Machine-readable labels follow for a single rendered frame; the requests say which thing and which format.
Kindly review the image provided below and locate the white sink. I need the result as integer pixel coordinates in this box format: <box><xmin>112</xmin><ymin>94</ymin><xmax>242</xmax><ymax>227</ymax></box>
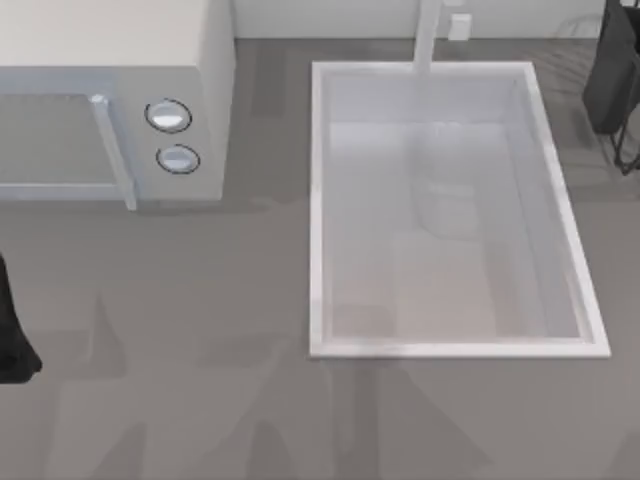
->
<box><xmin>306</xmin><ymin>60</ymin><xmax>613</xmax><ymax>361</ymax></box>

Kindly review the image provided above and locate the small microwave knob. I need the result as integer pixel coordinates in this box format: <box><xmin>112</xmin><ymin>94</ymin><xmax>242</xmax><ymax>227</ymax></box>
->
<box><xmin>155</xmin><ymin>143</ymin><xmax>202</xmax><ymax>177</ymax></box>

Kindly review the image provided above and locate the large microwave knob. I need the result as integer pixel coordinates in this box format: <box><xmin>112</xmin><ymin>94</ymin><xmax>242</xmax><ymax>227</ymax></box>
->
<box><xmin>143</xmin><ymin>97</ymin><xmax>194</xmax><ymax>135</ymax></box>

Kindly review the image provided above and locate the tall white tap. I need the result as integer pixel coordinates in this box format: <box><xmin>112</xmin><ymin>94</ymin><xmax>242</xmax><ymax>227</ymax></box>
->
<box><xmin>411</xmin><ymin>0</ymin><xmax>442</xmax><ymax>76</ymax></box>

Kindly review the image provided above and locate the pale microwave oven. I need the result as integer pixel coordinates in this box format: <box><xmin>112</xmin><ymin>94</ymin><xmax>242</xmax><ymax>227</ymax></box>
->
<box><xmin>0</xmin><ymin>0</ymin><xmax>237</xmax><ymax>212</ymax></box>

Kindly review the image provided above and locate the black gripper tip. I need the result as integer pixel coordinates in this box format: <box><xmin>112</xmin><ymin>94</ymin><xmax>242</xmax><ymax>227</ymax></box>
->
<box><xmin>0</xmin><ymin>253</ymin><xmax>44</xmax><ymax>385</ymax></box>

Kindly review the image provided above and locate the microwave door handle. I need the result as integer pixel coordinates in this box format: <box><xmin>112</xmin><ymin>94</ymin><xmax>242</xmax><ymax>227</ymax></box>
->
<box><xmin>89</xmin><ymin>93</ymin><xmax>139</xmax><ymax>212</ymax></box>

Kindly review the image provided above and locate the black wire rack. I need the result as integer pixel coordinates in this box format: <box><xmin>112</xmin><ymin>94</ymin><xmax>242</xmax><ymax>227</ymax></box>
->
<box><xmin>582</xmin><ymin>0</ymin><xmax>640</xmax><ymax>176</ymax></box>

